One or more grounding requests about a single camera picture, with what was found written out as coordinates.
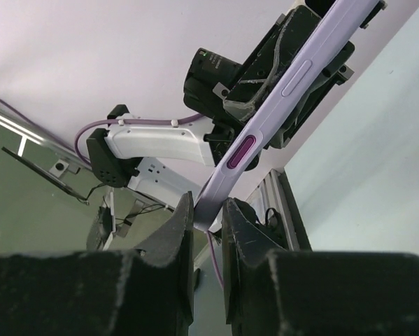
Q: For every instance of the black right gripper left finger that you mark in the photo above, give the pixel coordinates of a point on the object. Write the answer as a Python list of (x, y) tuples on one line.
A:
[(145, 290)]

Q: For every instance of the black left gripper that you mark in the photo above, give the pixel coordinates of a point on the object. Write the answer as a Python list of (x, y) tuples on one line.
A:
[(271, 58)]

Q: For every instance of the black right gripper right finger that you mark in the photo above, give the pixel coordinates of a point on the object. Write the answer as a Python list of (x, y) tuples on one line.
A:
[(269, 290)]

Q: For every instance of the phone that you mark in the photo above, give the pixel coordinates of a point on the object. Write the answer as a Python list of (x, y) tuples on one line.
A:
[(325, 42)]

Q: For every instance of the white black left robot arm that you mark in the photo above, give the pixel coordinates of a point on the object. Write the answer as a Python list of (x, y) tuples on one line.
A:
[(123, 152)]

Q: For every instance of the left aluminium cross profile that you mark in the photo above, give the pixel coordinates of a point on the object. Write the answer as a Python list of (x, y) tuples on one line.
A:
[(24, 130)]

